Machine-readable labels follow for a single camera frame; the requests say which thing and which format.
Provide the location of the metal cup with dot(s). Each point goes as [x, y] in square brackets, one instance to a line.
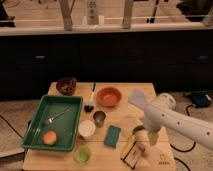
[99, 118]

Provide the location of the metal fork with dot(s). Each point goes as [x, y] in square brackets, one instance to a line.
[51, 119]

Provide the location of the dark blue floor object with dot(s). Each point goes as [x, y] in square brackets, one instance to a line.
[200, 99]

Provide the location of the green plastic tray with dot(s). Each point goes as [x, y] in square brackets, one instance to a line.
[65, 126]

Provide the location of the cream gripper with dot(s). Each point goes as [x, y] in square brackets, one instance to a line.
[145, 136]

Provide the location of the grey folded cloth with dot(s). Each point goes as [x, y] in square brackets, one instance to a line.
[138, 99]

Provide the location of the green cup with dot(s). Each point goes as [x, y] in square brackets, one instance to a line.
[82, 154]

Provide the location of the dark brown bowl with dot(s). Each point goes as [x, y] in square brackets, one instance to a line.
[66, 86]

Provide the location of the white cup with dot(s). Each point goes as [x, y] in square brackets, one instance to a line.
[86, 129]

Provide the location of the red bowl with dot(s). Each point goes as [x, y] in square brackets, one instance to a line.
[108, 97]

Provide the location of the orange peach fruit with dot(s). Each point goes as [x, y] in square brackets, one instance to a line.
[49, 138]

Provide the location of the teal sponge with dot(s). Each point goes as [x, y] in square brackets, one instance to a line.
[112, 136]

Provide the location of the white remote device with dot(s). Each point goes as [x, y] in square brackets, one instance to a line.
[92, 12]

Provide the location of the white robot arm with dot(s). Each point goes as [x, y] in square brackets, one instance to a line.
[161, 112]

